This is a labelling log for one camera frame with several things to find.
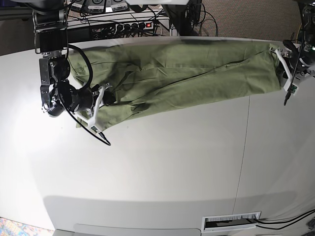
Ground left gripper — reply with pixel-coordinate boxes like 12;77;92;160
270;45;315;88

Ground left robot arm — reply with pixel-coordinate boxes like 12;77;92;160
270;0;315;94

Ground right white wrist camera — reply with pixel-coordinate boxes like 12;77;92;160
88;124;101;134

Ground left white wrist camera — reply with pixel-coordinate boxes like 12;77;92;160
283;82;299;95

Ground white table cable grommet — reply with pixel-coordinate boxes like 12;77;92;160
201;211;261;233

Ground black power strip red switch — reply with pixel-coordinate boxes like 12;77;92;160
113;22;155;31

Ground green T-shirt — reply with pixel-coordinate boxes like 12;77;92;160
66;38;287;131

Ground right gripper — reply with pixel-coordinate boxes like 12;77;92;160
69;83;116;128

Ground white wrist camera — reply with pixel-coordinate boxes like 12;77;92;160
88;124;101;134
283;82;299;95

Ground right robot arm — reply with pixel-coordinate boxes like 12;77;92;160
17;0;116;133

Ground black cables at table edge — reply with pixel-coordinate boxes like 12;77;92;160
255;208;315;231

